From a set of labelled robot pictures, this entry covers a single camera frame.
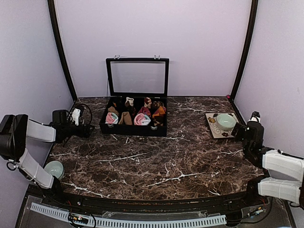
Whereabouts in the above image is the maroon purple orange striped sock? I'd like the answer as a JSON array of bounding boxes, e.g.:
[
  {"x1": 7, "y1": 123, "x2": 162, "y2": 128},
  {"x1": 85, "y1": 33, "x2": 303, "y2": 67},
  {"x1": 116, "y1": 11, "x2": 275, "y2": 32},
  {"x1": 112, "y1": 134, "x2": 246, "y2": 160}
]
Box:
[{"x1": 152, "y1": 106, "x2": 166, "y2": 118}]

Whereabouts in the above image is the brown argyle sock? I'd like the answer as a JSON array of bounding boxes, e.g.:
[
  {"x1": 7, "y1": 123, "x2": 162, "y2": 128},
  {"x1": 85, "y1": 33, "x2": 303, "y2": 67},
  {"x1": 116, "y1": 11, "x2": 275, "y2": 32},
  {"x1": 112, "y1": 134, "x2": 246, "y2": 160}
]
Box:
[{"x1": 153, "y1": 116, "x2": 164, "y2": 126}]

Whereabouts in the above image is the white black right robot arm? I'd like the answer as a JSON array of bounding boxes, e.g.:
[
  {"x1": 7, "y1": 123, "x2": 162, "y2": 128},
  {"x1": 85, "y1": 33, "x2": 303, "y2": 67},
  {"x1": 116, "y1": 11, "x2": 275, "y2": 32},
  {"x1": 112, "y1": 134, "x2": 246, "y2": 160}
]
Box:
[{"x1": 232, "y1": 120, "x2": 304, "y2": 208}]

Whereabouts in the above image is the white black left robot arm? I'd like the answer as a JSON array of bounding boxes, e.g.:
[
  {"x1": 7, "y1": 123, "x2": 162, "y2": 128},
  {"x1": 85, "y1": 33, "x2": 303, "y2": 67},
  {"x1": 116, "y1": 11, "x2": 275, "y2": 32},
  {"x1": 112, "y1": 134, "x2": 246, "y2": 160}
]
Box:
[{"x1": 0, "y1": 108, "x2": 94, "y2": 207}]

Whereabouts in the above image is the pale green ceramic bowl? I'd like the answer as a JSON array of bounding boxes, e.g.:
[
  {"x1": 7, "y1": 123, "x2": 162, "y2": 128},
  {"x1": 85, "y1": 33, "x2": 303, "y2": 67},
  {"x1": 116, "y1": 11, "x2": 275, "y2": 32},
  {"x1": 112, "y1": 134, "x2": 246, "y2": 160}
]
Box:
[{"x1": 216, "y1": 114, "x2": 237, "y2": 131}]

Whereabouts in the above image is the square floral ceramic plate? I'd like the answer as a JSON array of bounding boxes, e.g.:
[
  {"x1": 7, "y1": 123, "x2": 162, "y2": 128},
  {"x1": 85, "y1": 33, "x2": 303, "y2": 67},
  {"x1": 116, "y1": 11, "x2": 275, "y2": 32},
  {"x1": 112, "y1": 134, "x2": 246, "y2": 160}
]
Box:
[{"x1": 205, "y1": 112, "x2": 239, "y2": 139}]

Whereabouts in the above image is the pink white rolled sock left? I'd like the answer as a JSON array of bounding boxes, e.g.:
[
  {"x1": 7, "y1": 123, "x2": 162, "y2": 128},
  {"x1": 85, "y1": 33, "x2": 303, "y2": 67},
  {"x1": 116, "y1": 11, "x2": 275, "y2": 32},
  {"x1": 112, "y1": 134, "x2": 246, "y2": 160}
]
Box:
[{"x1": 105, "y1": 113, "x2": 119, "y2": 124}]

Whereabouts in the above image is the pink white rolled sock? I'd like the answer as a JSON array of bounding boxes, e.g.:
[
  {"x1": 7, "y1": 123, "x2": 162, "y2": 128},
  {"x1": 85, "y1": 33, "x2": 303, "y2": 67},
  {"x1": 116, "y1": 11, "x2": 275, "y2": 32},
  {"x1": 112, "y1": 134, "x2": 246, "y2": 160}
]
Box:
[
  {"x1": 105, "y1": 113, "x2": 119, "y2": 124},
  {"x1": 134, "y1": 113, "x2": 151, "y2": 126}
]

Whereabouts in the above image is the brown tan rolled sock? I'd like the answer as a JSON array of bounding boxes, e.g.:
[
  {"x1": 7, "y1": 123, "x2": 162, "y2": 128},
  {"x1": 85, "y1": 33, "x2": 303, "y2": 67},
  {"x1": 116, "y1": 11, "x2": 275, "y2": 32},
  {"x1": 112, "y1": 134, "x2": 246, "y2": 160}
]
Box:
[{"x1": 118, "y1": 112, "x2": 133, "y2": 125}]

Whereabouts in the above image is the pale green bowl left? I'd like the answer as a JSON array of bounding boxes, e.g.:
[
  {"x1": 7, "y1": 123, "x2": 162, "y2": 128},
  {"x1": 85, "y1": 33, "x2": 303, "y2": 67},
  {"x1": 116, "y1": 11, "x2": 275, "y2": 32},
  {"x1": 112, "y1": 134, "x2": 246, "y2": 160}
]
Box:
[{"x1": 44, "y1": 161, "x2": 65, "y2": 180}]

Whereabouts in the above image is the cream brown rolled sock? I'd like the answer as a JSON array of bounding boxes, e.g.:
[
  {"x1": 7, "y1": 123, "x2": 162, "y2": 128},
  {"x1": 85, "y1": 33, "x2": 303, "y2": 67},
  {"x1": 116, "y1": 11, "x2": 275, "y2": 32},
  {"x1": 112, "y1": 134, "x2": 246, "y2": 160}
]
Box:
[{"x1": 125, "y1": 97, "x2": 134, "y2": 107}]

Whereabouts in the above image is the pink white rolled sock right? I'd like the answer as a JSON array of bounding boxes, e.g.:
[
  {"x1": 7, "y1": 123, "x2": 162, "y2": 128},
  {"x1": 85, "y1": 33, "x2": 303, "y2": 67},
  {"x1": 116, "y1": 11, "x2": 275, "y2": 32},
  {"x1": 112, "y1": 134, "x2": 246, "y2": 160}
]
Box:
[{"x1": 134, "y1": 113, "x2": 151, "y2": 126}]

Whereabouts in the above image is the maroon teal rolled sock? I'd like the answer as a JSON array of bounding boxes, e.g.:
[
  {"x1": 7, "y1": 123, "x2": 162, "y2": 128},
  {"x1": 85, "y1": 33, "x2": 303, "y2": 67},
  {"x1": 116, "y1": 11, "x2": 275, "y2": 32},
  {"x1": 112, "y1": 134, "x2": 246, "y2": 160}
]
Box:
[{"x1": 138, "y1": 106, "x2": 151, "y2": 117}]

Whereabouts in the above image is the black sock organizer box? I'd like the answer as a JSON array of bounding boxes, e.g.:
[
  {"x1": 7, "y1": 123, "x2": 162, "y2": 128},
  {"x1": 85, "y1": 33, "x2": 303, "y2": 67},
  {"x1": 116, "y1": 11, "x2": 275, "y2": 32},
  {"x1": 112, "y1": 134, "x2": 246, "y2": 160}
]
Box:
[{"x1": 99, "y1": 57, "x2": 170, "y2": 137}]

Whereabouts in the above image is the leopard pattern rolled sock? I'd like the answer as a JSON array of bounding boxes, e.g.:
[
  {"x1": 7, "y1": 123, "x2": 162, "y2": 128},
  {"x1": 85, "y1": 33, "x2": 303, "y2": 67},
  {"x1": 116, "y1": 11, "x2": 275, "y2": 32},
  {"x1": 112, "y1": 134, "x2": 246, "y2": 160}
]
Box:
[{"x1": 151, "y1": 101, "x2": 164, "y2": 109}]

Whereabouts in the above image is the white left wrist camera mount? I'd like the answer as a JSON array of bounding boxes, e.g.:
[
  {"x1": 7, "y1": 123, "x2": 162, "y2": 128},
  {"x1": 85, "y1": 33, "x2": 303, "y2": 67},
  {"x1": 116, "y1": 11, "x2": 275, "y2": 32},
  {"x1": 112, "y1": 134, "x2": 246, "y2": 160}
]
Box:
[{"x1": 71, "y1": 108, "x2": 81, "y2": 126}]

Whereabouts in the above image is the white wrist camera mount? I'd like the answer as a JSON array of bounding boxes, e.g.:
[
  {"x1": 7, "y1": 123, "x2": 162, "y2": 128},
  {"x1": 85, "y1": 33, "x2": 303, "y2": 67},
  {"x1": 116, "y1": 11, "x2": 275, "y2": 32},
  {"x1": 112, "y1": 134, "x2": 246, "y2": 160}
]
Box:
[
  {"x1": 71, "y1": 108, "x2": 81, "y2": 126},
  {"x1": 249, "y1": 111, "x2": 261, "y2": 123}
]

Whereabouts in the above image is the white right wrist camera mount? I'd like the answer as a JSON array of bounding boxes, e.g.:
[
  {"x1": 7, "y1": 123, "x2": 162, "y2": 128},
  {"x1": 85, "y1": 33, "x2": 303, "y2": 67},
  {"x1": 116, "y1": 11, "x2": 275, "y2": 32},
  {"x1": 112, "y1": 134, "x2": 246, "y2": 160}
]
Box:
[{"x1": 249, "y1": 111, "x2": 261, "y2": 123}]

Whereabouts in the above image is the black front table rail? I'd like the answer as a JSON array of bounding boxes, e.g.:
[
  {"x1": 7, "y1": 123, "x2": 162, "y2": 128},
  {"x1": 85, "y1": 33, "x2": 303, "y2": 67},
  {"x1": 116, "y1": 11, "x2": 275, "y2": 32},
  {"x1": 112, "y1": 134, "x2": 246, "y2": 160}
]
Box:
[{"x1": 26, "y1": 184, "x2": 283, "y2": 214}]

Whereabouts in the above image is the white slotted cable duct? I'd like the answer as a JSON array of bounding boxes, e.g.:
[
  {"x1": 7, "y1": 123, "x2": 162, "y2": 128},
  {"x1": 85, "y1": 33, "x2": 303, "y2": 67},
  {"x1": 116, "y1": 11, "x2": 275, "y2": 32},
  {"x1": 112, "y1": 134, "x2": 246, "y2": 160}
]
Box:
[{"x1": 30, "y1": 203, "x2": 227, "y2": 228}]

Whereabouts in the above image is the black right frame post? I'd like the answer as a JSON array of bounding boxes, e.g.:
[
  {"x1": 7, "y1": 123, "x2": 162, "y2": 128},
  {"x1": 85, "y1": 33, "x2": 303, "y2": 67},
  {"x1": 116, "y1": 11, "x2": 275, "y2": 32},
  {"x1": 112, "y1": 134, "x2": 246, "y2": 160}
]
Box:
[{"x1": 230, "y1": 0, "x2": 258, "y2": 102}]

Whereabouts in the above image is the black frame post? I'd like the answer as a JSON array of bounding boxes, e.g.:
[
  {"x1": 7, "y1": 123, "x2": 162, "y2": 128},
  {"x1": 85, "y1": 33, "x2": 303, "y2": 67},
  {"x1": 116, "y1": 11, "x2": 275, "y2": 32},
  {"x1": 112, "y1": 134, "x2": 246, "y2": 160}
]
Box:
[
  {"x1": 47, "y1": 0, "x2": 78, "y2": 102},
  {"x1": 230, "y1": 0, "x2": 258, "y2": 102}
]

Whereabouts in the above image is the black left frame post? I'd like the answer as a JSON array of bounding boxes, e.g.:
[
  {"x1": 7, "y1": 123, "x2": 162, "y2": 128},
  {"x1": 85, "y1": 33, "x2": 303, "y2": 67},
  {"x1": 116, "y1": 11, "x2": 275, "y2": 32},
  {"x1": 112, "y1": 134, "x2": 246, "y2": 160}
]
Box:
[{"x1": 47, "y1": 0, "x2": 78, "y2": 102}]

